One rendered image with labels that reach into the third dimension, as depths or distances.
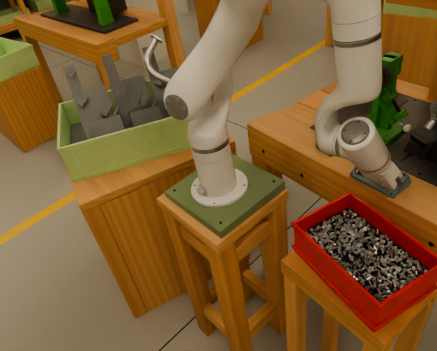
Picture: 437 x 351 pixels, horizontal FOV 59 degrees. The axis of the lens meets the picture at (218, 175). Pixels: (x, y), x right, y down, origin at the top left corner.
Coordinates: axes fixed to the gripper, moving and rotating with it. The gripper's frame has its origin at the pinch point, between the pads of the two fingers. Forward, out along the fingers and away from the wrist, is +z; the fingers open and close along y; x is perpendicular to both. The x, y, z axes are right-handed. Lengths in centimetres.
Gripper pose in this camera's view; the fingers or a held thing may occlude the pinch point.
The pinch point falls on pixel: (387, 182)
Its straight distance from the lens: 118.6
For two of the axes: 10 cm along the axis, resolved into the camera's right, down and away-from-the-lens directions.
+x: 5.7, -8.2, -0.2
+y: 6.0, 4.3, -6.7
